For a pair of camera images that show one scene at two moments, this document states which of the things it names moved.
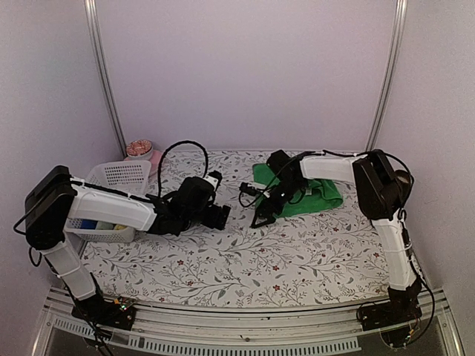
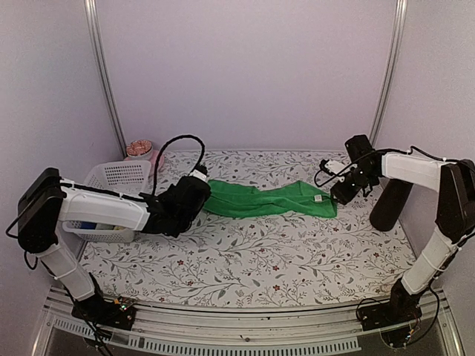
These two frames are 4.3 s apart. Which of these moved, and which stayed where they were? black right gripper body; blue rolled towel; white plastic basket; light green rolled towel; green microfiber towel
Moved: black right gripper body; green microfiber towel
Stayed: white plastic basket; blue rolled towel; light green rolled towel
